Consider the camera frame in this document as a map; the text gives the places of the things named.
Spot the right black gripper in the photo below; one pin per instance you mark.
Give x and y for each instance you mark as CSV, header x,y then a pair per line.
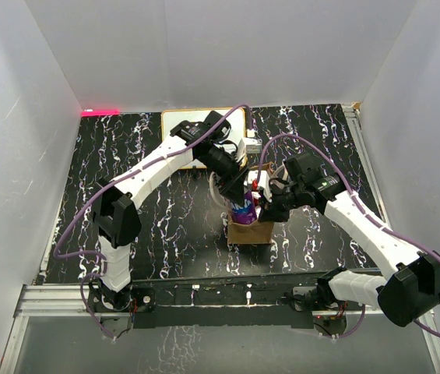
x,y
271,212

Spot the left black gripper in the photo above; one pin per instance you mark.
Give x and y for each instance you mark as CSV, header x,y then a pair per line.
x,y
235,190

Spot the brown canvas tote bag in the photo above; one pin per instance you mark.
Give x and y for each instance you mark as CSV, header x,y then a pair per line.
x,y
257,233

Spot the purple can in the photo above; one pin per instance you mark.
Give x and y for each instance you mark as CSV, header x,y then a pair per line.
x,y
244,213

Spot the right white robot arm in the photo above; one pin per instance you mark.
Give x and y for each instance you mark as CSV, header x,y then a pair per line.
x,y
408,285

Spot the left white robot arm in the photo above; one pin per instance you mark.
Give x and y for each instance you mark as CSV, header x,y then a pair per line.
x,y
115,214

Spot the pink marker strip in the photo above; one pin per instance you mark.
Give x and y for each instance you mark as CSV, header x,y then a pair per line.
x,y
99,112

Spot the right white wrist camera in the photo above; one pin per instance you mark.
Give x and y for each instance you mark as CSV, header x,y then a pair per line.
x,y
258,181

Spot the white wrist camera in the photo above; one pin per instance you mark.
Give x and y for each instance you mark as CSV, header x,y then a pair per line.
x,y
248,145
258,181

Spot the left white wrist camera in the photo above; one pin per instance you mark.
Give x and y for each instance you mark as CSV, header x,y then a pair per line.
x,y
248,145

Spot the small whiteboard orange frame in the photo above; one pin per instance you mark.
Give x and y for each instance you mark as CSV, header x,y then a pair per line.
x,y
185,134

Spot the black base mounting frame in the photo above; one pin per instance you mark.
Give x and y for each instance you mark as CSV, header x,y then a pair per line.
x,y
276,299

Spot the aluminium rail frame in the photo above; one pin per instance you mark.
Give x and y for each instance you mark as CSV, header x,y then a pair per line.
x,y
43,311

